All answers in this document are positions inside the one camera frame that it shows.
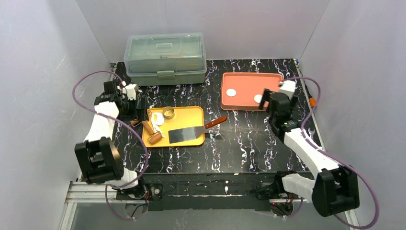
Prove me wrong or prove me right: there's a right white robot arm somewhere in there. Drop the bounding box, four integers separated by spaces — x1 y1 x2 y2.
251 89 360 217

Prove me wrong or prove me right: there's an aluminium front frame rail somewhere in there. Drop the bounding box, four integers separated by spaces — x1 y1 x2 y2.
59 183 346 230

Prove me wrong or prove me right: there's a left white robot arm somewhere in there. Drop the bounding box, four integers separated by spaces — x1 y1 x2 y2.
74 81 148 189

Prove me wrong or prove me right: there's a flat round white wrapper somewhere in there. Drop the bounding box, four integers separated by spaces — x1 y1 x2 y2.
254 94 262 104

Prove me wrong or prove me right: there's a yellow plastic tray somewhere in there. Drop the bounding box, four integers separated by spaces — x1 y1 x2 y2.
142 106 205 148

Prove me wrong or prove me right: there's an orange-red plastic tray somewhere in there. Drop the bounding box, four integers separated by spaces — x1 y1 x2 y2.
221 72 282 111

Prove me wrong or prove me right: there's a white dough ball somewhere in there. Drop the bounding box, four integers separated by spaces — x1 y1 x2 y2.
151 112 166 138

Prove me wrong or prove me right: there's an orange black screwdriver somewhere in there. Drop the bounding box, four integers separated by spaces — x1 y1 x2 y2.
301 77 319 110

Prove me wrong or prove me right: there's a green plastic storage box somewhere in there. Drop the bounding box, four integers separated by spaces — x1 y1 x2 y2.
124 33 207 86

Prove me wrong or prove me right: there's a small metal wrench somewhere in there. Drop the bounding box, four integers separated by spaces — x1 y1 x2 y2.
307 128 316 141

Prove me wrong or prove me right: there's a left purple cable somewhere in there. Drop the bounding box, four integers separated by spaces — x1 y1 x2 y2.
72 70 150 221

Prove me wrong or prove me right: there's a cut round white wrapper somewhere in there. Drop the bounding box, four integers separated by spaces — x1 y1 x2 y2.
226 88 237 97

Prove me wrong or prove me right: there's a metal scraper orange handle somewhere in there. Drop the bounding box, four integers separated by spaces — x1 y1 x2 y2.
168 116 227 144

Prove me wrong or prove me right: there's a wooden dough roller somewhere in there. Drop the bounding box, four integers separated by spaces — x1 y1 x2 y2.
130 109 163 145

